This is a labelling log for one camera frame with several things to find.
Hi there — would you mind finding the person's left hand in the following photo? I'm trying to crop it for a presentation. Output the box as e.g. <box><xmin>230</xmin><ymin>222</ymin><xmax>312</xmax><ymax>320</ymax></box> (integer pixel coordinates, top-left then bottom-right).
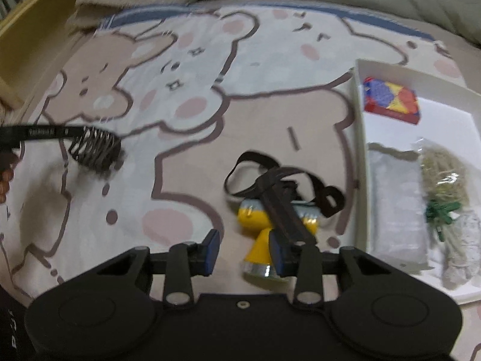
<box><xmin>0</xmin><ymin>167</ymin><xmax>16</xmax><ymax>204</ymax></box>

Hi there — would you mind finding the yellow headlamp with black strap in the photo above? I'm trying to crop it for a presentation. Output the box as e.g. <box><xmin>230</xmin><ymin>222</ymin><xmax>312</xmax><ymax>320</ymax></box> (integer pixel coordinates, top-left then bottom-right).
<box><xmin>224</xmin><ymin>151</ymin><xmax>346</xmax><ymax>279</ymax></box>

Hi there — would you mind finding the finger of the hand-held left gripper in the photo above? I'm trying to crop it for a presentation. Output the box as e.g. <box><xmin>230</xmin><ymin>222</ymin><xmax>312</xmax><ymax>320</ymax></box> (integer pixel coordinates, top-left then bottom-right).
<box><xmin>0</xmin><ymin>125</ymin><xmax>89</xmax><ymax>144</ymax></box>

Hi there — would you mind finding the grey wrapped packet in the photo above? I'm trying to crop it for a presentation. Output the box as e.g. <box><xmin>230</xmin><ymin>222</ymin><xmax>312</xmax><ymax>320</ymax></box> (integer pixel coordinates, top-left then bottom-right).
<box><xmin>366</xmin><ymin>142</ymin><xmax>429</xmax><ymax>267</ymax></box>

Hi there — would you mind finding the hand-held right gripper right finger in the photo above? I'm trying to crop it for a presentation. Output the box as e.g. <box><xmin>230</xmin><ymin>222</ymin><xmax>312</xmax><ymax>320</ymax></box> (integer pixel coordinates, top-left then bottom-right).
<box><xmin>268</xmin><ymin>229</ymin><xmax>391</xmax><ymax>306</ymax></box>

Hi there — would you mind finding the wooden headboard shelf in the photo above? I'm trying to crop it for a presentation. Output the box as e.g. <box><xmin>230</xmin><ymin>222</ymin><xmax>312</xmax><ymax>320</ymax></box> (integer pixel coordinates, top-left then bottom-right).
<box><xmin>0</xmin><ymin>0</ymin><xmax>98</xmax><ymax>110</ymax></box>

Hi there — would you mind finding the white crumpled packet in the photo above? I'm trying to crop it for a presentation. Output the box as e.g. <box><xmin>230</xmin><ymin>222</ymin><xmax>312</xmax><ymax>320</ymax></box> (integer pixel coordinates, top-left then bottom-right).
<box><xmin>440</xmin><ymin>211</ymin><xmax>481</xmax><ymax>290</ymax></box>

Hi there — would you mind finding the person's black garment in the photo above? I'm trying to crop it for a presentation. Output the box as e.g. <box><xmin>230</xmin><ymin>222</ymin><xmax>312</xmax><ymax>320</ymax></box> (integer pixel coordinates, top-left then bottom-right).
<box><xmin>0</xmin><ymin>286</ymin><xmax>46</xmax><ymax>361</ymax></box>

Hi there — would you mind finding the bag of beige rubber bands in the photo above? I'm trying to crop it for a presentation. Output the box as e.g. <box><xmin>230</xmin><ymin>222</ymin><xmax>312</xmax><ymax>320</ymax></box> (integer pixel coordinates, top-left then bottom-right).
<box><xmin>411</xmin><ymin>138</ymin><xmax>472</xmax><ymax>211</ymax></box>

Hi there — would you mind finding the white cardboard box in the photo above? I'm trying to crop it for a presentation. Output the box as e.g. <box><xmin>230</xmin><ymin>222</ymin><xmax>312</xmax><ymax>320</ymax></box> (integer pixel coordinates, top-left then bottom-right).
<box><xmin>353</xmin><ymin>59</ymin><xmax>481</xmax><ymax>303</ymax></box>

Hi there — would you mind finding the bear printed blanket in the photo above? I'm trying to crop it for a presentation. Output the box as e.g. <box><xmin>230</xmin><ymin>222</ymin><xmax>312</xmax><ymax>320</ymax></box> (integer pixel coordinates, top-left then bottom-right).
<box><xmin>0</xmin><ymin>2</ymin><xmax>481</xmax><ymax>361</ymax></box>

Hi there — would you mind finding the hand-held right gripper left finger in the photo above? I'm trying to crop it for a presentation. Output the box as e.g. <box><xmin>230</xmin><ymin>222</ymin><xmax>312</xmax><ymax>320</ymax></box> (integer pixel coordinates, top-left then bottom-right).
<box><xmin>94</xmin><ymin>229</ymin><xmax>221</xmax><ymax>306</ymax></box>

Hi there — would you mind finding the colourful card box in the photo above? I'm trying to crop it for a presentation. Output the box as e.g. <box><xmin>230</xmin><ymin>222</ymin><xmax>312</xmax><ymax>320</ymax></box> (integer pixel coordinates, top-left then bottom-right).
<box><xmin>363</xmin><ymin>77</ymin><xmax>421</xmax><ymax>125</ymax></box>

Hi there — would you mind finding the brown hair claw clip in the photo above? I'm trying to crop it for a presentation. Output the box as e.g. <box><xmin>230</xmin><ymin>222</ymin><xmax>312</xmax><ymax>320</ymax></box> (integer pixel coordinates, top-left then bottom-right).
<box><xmin>68</xmin><ymin>126</ymin><xmax>124</xmax><ymax>175</ymax></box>

